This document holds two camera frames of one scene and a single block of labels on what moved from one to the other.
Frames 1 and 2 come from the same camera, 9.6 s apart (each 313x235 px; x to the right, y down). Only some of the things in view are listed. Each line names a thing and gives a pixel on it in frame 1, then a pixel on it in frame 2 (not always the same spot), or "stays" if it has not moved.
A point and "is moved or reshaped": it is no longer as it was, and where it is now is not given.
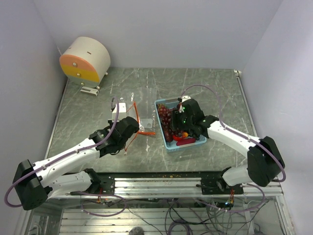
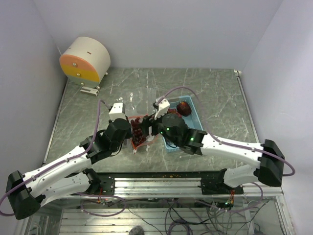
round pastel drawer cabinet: [85, 60] stays
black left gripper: [116, 122] stays
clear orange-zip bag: [141, 104] to [148, 137]
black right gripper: [176, 115] to [150, 121]
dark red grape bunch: [165, 114] is moved or reshaped
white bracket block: [89, 90] stays
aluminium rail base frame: [163, 203] stays
